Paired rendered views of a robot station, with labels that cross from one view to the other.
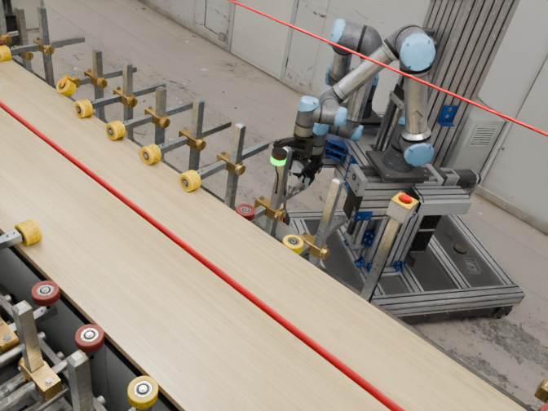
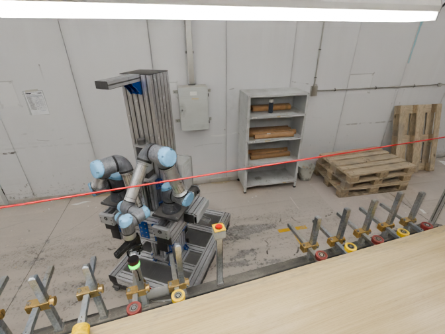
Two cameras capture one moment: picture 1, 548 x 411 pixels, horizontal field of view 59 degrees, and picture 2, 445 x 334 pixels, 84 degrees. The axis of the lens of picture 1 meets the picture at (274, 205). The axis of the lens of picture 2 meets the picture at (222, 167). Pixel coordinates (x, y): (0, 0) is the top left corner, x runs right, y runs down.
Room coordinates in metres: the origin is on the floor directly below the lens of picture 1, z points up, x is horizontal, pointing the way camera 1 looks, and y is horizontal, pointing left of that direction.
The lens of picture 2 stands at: (0.63, 0.45, 2.26)
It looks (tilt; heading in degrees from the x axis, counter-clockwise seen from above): 28 degrees down; 310
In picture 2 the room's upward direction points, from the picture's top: straight up
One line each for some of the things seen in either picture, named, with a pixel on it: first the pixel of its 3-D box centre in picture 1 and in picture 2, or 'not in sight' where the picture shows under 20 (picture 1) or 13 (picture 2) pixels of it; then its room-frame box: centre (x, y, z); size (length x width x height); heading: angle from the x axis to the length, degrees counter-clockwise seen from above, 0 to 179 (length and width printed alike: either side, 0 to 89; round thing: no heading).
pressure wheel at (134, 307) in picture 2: (244, 218); (135, 313); (1.57, 0.11, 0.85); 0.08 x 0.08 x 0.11
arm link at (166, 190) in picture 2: (409, 132); (169, 191); (1.96, -0.51, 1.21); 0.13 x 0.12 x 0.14; 7
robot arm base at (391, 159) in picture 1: (400, 154); (171, 203); (1.97, -0.51, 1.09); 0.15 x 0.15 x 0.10
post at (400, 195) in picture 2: not in sight; (391, 216); (0.60, -1.69, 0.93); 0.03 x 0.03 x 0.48; 57
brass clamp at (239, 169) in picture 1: (231, 164); (91, 291); (1.82, 0.22, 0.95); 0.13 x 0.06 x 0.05; 57
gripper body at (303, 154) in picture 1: (301, 147); (133, 244); (1.78, -0.06, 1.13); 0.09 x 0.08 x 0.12; 77
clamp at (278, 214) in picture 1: (269, 209); (138, 291); (1.69, 0.02, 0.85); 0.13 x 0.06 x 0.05; 57
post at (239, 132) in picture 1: (233, 171); (96, 293); (1.81, 0.21, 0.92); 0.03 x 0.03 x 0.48; 57
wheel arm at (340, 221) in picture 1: (316, 239); (175, 279); (1.61, -0.21, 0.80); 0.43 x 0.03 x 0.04; 147
